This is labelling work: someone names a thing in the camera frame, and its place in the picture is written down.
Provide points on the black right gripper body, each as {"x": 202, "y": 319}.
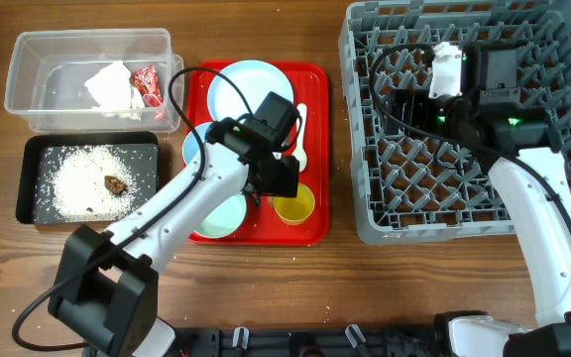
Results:
{"x": 442, "y": 113}

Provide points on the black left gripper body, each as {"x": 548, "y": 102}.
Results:
{"x": 283, "y": 178}

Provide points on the white plastic spoon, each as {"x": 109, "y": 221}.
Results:
{"x": 299, "y": 151}

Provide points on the yellow plastic cup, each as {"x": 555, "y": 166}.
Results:
{"x": 295, "y": 210}

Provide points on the mint green bowl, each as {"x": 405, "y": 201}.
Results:
{"x": 225, "y": 219}

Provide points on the light blue bowl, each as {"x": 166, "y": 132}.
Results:
{"x": 190, "y": 144}

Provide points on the dark food scrap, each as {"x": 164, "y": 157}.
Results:
{"x": 114, "y": 185}

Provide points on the white rice pile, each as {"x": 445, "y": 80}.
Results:
{"x": 70, "y": 183}

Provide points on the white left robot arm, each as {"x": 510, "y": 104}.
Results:
{"x": 107, "y": 282}

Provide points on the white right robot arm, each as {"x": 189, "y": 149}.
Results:
{"x": 473, "y": 102}

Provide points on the grey dishwasher rack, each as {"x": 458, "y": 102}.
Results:
{"x": 409, "y": 189}

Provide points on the black waste tray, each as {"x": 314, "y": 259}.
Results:
{"x": 147, "y": 162}

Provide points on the red plastic tray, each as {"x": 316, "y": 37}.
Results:
{"x": 262, "y": 225}

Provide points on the red snack wrapper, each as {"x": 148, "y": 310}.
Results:
{"x": 146, "y": 80}

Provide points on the white crumpled tissue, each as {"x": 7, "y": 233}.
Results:
{"x": 113, "y": 92}

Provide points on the clear plastic bin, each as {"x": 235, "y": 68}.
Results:
{"x": 48, "y": 70}

